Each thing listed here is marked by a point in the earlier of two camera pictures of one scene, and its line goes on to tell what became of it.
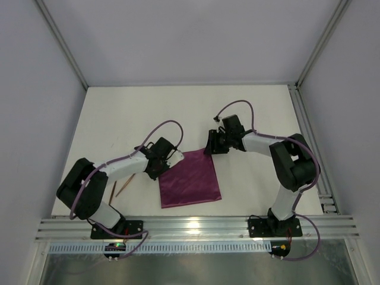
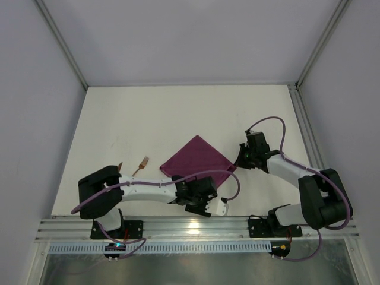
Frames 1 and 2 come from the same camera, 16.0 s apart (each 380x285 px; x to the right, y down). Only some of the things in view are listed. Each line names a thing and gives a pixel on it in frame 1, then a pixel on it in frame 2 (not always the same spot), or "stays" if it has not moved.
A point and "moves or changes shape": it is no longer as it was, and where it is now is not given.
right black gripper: (214, 142) → (241, 158)
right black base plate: (271, 228) stays
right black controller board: (279, 248) stays
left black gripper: (158, 168) → (198, 209)
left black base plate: (127, 227) stays
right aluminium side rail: (327, 201) stays
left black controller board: (114, 247) stays
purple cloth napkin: (192, 180) moves or changes shape
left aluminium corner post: (57, 31) stays
